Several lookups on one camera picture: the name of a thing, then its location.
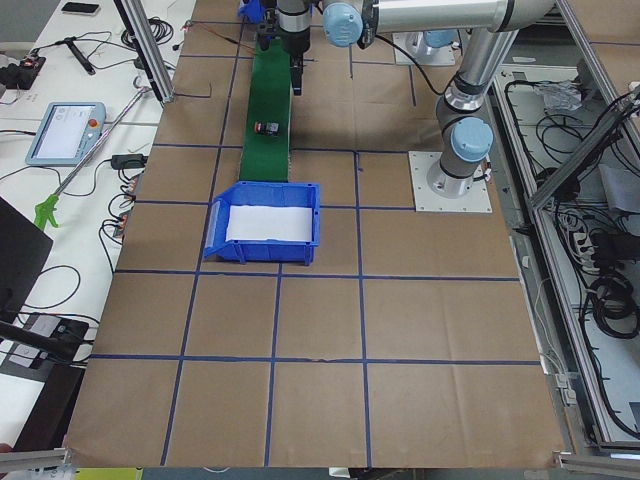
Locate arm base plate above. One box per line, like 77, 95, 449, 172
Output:
393, 29, 457, 67
408, 151, 492, 214

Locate black smartphone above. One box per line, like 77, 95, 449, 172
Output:
61, 1, 101, 16

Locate blue destination bin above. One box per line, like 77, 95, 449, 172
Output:
203, 181, 320, 265

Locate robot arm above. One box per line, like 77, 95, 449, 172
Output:
263, 0, 554, 199

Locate teach pendant tablet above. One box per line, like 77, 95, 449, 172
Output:
25, 102, 106, 167

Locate white foam pad destination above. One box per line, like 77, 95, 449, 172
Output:
226, 205, 313, 242

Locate green handled reach grabber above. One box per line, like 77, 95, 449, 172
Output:
34, 86, 151, 231

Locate red black conveyor wires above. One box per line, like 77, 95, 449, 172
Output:
184, 20, 256, 56

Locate green conveyor belt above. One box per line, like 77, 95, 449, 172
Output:
239, 39, 292, 182

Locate aluminium frame post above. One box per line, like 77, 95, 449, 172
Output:
114, 0, 174, 104

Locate blue source bin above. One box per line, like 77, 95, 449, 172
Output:
237, 0, 265, 24

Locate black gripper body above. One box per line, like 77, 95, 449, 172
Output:
287, 29, 310, 62

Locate red push button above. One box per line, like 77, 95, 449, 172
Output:
254, 121, 280, 137

